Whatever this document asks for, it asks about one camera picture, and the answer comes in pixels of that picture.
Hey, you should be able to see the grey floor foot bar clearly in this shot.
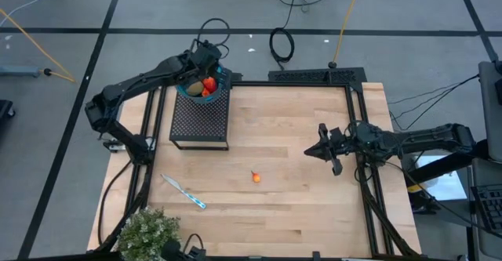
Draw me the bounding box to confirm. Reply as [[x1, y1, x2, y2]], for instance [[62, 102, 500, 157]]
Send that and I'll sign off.
[[0, 64, 42, 78]]

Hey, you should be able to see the brown-green kiwi fruit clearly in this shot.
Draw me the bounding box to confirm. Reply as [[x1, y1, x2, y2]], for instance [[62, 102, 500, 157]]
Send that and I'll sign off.
[[185, 81, 206, 98]]

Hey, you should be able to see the yellow floor cable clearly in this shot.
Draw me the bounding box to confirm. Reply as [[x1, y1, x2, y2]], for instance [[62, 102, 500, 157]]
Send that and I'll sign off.
[[0, 8, 76, 84]]

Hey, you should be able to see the black desk beam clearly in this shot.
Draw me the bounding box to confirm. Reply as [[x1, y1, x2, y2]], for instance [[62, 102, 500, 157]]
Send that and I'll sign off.
[[403, 147, 491, 190]]

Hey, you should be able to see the blue collapsible colander bowl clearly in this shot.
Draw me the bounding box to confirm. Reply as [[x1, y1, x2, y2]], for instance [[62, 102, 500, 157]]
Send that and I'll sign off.
[[174, 63, 233, 106]]

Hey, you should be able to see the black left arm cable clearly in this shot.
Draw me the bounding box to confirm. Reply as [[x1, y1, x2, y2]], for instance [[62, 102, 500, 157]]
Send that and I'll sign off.
[[195, 16, 232, 58]]

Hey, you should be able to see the yellow hanging cable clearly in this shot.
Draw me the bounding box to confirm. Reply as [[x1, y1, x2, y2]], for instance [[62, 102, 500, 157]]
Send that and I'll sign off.
[[328, 0, 366, 70]]

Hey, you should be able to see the black aluminium table frame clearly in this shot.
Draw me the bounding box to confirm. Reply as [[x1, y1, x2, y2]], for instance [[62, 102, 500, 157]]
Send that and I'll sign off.
[[93, 67, 423, 261]]

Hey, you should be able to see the black perforated metal shelf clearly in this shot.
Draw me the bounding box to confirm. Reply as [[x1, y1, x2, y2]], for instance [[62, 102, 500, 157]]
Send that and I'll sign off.
[[169, 84, 232, 152]]

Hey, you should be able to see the potted green-white plant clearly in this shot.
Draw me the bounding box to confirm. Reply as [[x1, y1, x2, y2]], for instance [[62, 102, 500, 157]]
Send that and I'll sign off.
[[116, 206, 183, 261]]

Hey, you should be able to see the black coiled floor cable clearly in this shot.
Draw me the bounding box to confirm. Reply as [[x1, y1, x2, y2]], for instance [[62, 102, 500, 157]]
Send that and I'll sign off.
[[268, 27, 296, 71]]

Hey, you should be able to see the orange-red oblong fruit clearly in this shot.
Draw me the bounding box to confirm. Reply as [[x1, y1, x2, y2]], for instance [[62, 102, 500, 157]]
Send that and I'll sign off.
[[201, 76, 219, 95]]

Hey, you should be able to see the black floor object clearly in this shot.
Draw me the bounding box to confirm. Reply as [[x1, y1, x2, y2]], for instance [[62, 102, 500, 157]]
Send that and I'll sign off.
[[0, 99, 16, 120]]

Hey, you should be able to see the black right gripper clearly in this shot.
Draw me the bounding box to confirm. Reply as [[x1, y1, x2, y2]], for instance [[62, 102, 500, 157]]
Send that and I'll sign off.
[[304, 121, 384, 177]]

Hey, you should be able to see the knife with teal patterned handle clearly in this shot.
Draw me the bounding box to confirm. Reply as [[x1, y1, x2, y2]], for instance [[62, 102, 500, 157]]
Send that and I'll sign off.
[[160, 172, 207, 210]]

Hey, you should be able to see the black perforated plate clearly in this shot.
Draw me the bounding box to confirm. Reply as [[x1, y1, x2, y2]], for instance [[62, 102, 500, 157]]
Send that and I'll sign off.
[[267, 67, 368, 85]]

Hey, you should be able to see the black cabled device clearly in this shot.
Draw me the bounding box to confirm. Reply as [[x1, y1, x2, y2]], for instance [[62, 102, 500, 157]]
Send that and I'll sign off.
[[160, 232, 208, 261]]

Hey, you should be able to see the black keyboard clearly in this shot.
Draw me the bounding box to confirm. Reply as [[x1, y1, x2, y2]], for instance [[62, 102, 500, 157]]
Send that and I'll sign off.
[[471, 183, 502, 235]]

